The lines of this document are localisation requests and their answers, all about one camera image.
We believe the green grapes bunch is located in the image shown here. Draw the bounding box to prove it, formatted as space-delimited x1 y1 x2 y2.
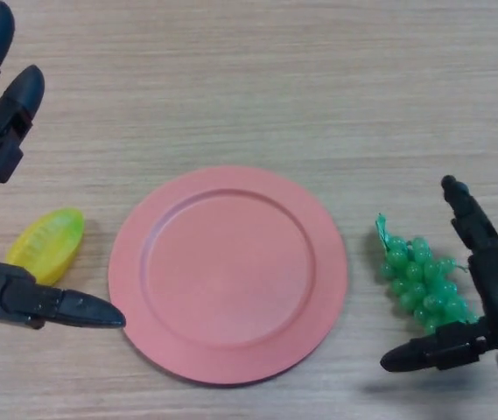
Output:
375 213 480 338

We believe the pink round plate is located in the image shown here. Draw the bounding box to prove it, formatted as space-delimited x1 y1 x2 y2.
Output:
108 164 348 386

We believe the yellow green starfruit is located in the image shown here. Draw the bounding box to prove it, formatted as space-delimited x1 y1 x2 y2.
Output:
5 207 86 284

